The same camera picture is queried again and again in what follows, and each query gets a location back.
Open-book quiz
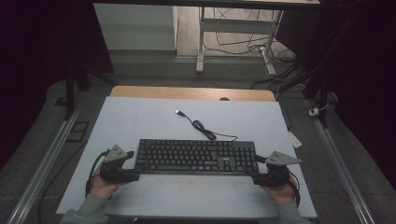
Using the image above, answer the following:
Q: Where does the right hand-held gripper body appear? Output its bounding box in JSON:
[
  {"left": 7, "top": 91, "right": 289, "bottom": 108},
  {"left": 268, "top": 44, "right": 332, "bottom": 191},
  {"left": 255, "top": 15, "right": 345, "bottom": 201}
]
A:
[{"left": 264, "top": 150, "right": 303, "bottom": 188}]

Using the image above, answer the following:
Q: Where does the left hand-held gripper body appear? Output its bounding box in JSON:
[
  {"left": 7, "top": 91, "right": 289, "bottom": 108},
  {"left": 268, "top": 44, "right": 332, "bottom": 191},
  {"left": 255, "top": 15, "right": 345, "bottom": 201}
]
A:
[{"left": 99, "top": 144, "right": 129, "bottom": 184}]

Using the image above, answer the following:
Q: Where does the black keyboard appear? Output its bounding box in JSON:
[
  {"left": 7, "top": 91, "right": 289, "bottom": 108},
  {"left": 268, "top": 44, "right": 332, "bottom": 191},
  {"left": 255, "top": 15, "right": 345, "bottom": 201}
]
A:
[{"left": 134, "top": 138, "right": 260, "bottom": 175}]

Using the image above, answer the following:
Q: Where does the person's right hand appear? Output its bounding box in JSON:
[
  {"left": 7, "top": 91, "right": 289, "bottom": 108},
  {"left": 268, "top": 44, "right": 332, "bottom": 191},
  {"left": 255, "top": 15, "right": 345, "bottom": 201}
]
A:
[{"left": 262, "top": 175, "right": 297, "bottom": 207}]

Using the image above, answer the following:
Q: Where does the person's left hand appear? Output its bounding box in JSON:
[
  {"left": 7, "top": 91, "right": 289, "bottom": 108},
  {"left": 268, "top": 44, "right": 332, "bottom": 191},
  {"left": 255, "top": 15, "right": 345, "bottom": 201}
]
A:
[{"left": 90, "top": 167, "right": 125, "bottom": 200}]

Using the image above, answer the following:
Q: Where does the white board mat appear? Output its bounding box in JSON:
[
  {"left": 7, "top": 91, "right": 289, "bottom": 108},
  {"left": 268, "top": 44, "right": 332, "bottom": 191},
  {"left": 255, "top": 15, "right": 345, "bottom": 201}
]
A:
[{"left": 55, "top": 96, "right": 318, "bottom": 218}]

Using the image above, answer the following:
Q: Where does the white paper tag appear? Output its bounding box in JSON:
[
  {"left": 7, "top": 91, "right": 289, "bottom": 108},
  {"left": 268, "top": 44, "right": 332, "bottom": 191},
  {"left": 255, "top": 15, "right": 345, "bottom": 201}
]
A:
[{"left": 288, "top": 131, "right": 304, "bottom": 149}]

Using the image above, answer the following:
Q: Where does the black stand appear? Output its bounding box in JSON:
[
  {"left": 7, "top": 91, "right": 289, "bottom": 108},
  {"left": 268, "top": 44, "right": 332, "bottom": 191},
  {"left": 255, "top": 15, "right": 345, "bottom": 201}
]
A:
[
  {"left": 279, "top": 62, "right": 332, "bottom": 129},
  {"left": 64, "top": 63, "right": 116, "bottom": 120}
]

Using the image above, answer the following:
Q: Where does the white cabinet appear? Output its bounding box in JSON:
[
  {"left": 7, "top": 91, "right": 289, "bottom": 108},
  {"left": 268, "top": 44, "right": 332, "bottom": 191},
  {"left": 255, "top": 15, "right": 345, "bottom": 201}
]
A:
[{"left": 92, "top": 3, "right": 178, "bottom": 51}]

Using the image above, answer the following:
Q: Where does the dark curtain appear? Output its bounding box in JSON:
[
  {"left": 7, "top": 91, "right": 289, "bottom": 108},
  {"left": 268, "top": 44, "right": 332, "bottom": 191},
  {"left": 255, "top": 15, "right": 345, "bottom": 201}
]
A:
[
  {"left": 275, "top": 0, "right": 396, "bottom": 188},
  {"left": 0, "top": 0, "right": 115, "bottom": 171}
]

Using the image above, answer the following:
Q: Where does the white-legged desk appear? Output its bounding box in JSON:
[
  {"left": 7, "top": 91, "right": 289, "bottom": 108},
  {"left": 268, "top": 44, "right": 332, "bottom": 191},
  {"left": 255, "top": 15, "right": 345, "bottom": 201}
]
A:
[{"left": 92, "top": 0, "right": 321, "bottom": 76}]

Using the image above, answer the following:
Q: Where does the left hand-held gripper black cable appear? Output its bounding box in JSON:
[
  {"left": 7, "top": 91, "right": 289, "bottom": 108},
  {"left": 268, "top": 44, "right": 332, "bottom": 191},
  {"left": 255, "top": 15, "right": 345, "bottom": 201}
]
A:
[{"left": 84, "top": 149, "right": 110, "bottom": 199}]

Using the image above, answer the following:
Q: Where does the hand-held gripper black cable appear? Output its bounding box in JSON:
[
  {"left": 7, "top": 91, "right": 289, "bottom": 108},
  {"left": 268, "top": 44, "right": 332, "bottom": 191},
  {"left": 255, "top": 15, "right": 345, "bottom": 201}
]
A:
[
  {"left": 288, "top": 171, "right": 302, "bottom": 208},
  {"left": 84, "top": 149, "right": 110, "bottom": 199}
]

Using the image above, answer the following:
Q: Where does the right hand-held gripper black cable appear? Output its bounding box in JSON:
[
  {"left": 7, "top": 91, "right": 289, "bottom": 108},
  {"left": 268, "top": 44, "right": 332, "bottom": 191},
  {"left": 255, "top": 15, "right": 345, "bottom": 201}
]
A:
[{"left": 288, "top": 171, "right": 302, "bottom": 208}]

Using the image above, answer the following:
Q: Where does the aluminium rail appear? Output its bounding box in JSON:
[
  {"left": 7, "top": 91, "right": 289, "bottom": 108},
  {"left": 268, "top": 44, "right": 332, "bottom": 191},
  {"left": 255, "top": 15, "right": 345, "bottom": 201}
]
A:
[
  {"left": 6, "top": 92, "right": 87, "bottom": 224},
  {"left": 306, "top": 99, "right": 376, "bottom": 224}
]

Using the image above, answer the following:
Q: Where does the thin black floor cable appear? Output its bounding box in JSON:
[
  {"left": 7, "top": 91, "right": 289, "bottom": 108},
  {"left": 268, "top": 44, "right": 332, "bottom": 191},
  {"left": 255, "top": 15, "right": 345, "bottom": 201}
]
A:
[{"left": 37, "top": 141, "right": 90, "bottom": 224}]

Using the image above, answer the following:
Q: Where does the black keyboard cable with plug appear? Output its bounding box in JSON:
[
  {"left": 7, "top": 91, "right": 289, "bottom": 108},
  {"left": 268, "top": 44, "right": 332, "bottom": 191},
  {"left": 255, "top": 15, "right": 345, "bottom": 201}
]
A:
[{"left": 175, "top": 109, "right": 238, "bottom": 142}]

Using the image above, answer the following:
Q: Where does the small white box with cable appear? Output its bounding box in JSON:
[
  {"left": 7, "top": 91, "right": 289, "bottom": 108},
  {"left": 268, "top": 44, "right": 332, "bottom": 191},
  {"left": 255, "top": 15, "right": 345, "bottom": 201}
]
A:
[{"left": 308, "top": 101, "right": 331, "bottom": 118}]

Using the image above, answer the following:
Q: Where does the tangle of thin cables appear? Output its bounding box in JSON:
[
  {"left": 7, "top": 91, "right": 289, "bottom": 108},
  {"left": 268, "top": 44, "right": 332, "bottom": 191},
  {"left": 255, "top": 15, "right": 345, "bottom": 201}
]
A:
[{"left": 204, "top": 7, "right": 297, "bottom": 63}]

